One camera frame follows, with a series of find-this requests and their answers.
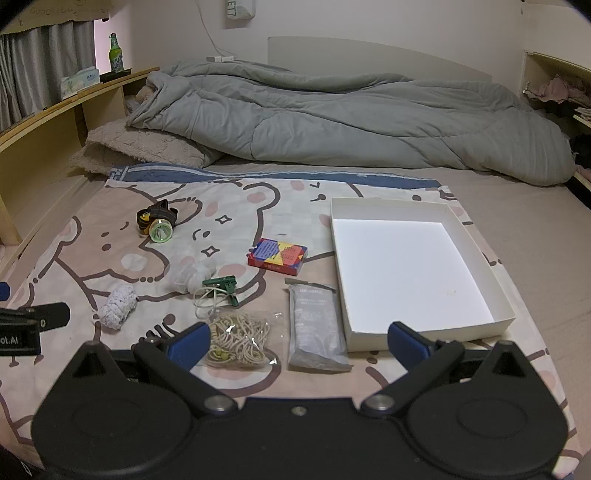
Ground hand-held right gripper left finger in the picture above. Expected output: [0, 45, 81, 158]
[64, 322, 238, 419]

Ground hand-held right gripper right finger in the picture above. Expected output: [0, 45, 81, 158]
[359, 321, 533, 419]

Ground clear bag of rubber bands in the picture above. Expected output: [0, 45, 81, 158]
[203, 310, 283, 370]

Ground green plastic clip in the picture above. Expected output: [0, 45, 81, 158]
[202, 275, 242, 306]

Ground clear plastic bag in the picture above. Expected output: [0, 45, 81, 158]
[97, 283, 139, 332]

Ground white cardboard box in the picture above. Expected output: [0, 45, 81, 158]
[330, 198, 517, 354]

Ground grey foil pouch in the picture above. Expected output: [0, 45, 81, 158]
[284, 277, 354, 372]

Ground yellow headlamp with black strap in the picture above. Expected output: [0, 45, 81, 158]
[135, 199, 180, 244]

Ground small colourful patterned box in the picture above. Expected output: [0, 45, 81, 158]
[247, 237, 309, 276]

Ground crumpled white plastic bag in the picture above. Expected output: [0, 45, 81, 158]
[167, 258, 218, 295]

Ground cartoon bear printed blanket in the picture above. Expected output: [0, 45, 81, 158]
[0, 164, 583, 480]

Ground wooden bedside shelf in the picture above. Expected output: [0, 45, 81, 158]
[0, 67, 160, 245]

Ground beige fuzzy pillow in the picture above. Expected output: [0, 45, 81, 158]
[69, 117, 218, 175]

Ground tissue box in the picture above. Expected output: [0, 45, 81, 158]
[60, 67, 101, 99]

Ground grey curtain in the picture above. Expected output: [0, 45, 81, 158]
[0, 18, 95, 132]

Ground grey quilted duvet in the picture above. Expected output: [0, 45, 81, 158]
[127, 60, 578, 186]

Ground green glass bottle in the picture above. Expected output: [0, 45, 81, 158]
[107, 32, 124, 75]

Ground brown cardboard sheet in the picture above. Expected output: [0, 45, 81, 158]
[0, 0, 112, 34]

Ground wooden open shelf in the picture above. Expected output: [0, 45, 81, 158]
[524, 50, 591, 195]

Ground pink clothes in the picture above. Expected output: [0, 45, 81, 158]
[526, 75, 591, 104]

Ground white hanging bag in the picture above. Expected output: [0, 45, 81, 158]
[222, 0, 257, 31]

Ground white power cable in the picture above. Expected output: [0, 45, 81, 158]
[194, 0, 232, 58]

